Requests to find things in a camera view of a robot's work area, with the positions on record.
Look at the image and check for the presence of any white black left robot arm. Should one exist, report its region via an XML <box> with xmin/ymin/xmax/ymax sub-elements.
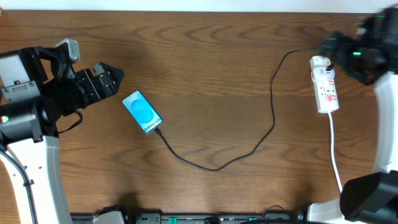
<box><xmin>1</xmin><ymin>42</ymin><xmax>124</xmax><ymax>223</ymax></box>

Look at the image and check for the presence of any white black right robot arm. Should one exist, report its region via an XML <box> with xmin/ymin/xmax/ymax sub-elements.
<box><xmin>303</xmin><ymin>5</ymin><xmax>397</xmax><ymax>223</ymax></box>

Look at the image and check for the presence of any white power strip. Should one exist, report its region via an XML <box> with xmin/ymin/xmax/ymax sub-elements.
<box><xmin>310</xmin><ymin>55</ymin><xmax>339</xmax><ymax>114</ymax></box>

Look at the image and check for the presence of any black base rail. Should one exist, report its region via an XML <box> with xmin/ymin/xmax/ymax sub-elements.
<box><xmin>71</xmin><ymin>205</ymin><xmax>307</xmax><ymax>224</ymax></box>

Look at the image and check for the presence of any white USB charger adapter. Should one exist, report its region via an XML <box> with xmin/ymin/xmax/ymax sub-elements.
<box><xmin>311</xmin><ymin>66</ymin><xmax>335</xmax><ymax>83</ymax></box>

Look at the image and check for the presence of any black charging cable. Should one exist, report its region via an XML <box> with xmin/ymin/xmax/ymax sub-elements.
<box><xmin>153</xmin><ymin>46</ymin><xmax>335</xmax><ymax>172</ymax></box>

